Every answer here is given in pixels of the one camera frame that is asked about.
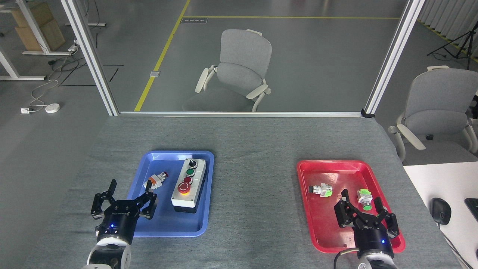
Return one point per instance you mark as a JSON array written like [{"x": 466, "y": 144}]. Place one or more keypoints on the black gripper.
[
  {"x": 118, "y": 222},
  {"x": 373, "y": 237}
]

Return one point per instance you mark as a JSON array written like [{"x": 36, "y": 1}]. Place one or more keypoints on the grey control box with buttons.
[{"x": 188, "y": 186}]

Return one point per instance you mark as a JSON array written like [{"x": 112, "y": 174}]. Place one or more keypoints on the red push button orange block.
[{"x": 155, "y": 182}]

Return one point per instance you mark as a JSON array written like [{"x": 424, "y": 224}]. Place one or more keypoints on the black push button green block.
[{"x": 321, "y": 190}]

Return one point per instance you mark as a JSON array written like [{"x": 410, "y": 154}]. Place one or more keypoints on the brown cardboard box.
[{"x": 41, "y": 30}]

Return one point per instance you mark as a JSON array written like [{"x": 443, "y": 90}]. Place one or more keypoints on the red plastic tray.
[{"x": 328, "y": 224}]

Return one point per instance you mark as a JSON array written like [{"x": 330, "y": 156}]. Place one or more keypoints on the blue plastic tray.
[{"x": 175, "y": 224}]

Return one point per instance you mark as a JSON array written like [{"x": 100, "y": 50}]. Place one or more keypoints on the black computer mouse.
[{"x": 440, "y": 211}]

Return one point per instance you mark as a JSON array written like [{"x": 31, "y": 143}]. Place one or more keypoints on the white desk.
[{"x": 440, "y": 179}]

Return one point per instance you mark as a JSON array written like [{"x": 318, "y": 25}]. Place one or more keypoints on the black keyboard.
[{"x": 472, "y": 207}]

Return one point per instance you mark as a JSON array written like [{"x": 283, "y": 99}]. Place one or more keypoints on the white round floor device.
[{"x": 52, "y": 108}]

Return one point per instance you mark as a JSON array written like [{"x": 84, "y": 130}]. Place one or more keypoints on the grey office chair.
[
  {"x": 239, "y": 71},
  {"x": 437, "y": 108}
]

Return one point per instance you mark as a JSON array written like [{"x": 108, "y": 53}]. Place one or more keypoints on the metal floor plate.
[{"x": 155, "y": 73}]

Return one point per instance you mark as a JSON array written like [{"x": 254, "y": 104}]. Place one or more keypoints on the white floor socket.
[{"x": 25, "y": 110}]

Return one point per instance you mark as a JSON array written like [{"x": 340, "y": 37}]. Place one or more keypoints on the white power strip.
[{"x": 73, "y": 48}]

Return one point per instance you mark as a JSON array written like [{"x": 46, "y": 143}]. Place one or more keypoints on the dark floor sign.
[{"x": 193, "y": 20}]

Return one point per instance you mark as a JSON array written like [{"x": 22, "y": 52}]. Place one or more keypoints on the black tripod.
[{"x": 466, "y": 41}]

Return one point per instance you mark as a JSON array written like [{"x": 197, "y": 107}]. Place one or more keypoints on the white curtain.
[{"x": 448, "y": 18}]

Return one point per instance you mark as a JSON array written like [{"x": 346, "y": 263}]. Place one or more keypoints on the green push button switch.
[{"x": 365, "y": 198}]

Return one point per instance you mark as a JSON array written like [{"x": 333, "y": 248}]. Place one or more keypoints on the silver aluminium rail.
[{"x": 239, "y": 114}]

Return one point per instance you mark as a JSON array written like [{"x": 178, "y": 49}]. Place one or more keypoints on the silver aluminium post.
[
  {"x": 392, "y": 59},
  {"x": 93, "y": 59}
]

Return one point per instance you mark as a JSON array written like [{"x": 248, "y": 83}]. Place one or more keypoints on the white desk frame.
[
  {"x": 31, "y": 28},
  {"x": 9, "y": 67}
]

